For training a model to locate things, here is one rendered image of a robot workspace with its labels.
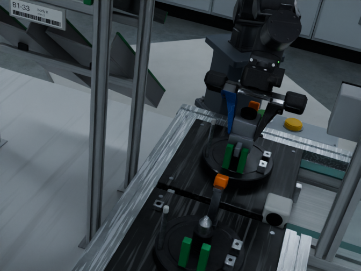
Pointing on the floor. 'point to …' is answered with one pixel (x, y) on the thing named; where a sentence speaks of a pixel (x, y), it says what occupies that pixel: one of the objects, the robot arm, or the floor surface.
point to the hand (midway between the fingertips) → (246, 119)
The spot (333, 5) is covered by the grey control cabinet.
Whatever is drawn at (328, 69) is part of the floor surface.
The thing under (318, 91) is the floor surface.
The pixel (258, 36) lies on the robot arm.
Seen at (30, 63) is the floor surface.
